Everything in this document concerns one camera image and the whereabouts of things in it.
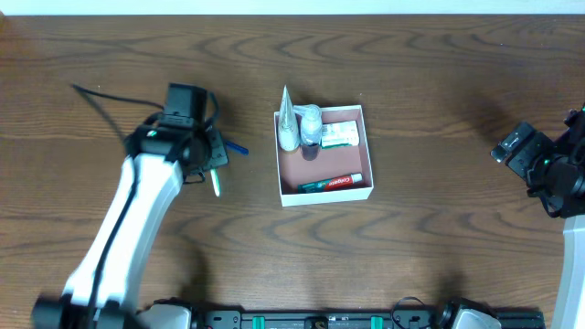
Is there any green toothbrush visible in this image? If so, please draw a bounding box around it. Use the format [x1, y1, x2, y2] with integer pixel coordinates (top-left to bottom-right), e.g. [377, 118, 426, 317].
[210, 169, 221, 197]

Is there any blue disposable razor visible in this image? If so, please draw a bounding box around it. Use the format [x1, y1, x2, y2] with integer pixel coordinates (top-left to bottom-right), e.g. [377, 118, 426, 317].
[225, 141, 250, 155]

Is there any white Pantene tube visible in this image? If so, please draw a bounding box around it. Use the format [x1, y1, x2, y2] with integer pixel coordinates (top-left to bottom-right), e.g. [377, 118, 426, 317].
[277, 86, 300, 152]

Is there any clear bottle with dark cap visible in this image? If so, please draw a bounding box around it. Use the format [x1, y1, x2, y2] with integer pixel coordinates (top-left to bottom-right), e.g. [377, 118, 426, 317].
[293, 104, 323, 161]

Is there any Colgate toothpaste tube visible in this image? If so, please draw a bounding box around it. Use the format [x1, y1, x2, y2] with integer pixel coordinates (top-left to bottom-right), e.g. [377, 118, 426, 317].
[297, 173, 363, 194]

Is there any green white soap packet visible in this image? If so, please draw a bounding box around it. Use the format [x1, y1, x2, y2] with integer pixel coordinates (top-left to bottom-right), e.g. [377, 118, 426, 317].
[321, 121, 360, 149]

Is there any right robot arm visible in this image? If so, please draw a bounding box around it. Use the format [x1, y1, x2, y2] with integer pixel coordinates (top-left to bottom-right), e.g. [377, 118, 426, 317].
[491, 109, 584, 328]

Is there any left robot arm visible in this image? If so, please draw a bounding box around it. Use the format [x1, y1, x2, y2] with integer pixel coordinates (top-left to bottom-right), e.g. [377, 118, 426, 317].
[31, 83, 229, 328]

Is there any white box with pink interior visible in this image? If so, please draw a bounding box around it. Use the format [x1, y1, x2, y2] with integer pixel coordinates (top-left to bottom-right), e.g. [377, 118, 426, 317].
[274, 105, 374, 207]

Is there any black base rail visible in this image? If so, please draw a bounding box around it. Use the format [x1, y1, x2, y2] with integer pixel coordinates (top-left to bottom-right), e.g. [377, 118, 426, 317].
[136, 296, 548, 329]

